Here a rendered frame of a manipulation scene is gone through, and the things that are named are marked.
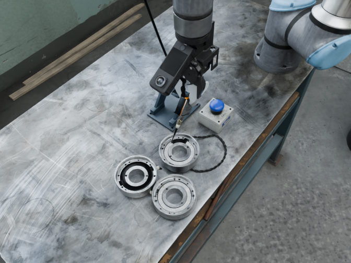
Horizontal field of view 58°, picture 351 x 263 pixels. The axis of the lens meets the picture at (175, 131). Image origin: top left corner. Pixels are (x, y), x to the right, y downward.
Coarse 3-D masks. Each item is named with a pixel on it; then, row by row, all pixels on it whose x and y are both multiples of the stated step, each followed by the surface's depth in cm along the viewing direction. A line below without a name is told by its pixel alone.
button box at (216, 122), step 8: (208, 104) 89; (224, 104) 89; (200, 112) 87; (208, 112) 87; (216, 112) 86; (224, 112) 87; (232, 112) 88; (200, 120) 89; (208, 120) 87; (216, 120) 85; (224, 120) 86; (216, 128) 87
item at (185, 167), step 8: (168, 136) 83; (176, 136) 85; (184, 136) 84; (160, 144) 82; (176, 144) 83; (184, 144) 83; (192, 144) 83; (160, 152) 82; (168, 152) 82; (184, 152) 85; (160, 160) 81; (176, 160) 80; (184, 160) 80; (192, 160) 80; (168, 168) 80; (176, 168) 78; (184, 168) 78
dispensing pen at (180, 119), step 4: (184, 96) 77; (188, 96) 77; (180, 100) 77; (184, 100) 76; (180, 104) 77; (176, 108) 78; (180, 108) 77; (176, 112) 78; (180, 112) 77; (180, 120) 80; (180, 124) 80; (176, 128) 81; (176, 132) 82
